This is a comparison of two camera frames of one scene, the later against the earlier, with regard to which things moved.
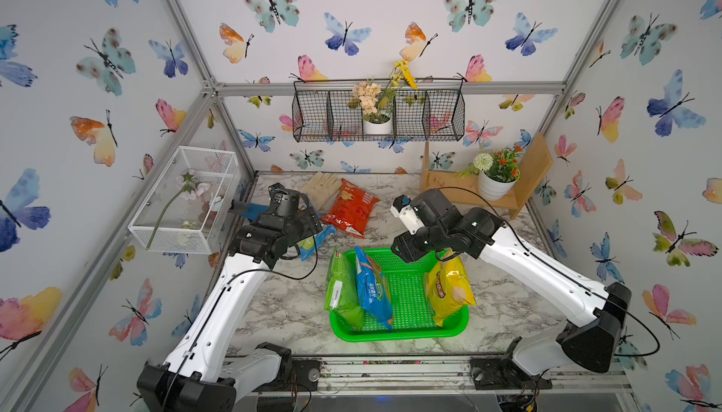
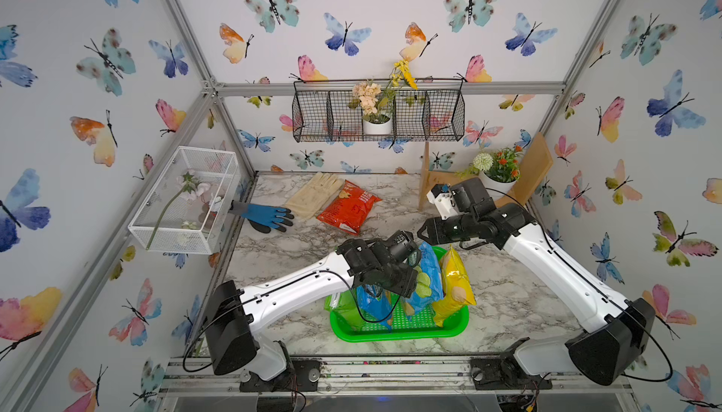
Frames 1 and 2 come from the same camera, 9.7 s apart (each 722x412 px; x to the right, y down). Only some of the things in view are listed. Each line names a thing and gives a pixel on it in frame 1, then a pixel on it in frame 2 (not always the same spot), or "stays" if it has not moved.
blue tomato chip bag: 373,292 stays
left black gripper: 310,221 to 405,287
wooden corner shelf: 536,161 stays
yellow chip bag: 448,287 stays
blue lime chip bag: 309,246 to 429,282
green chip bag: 342,293 stays
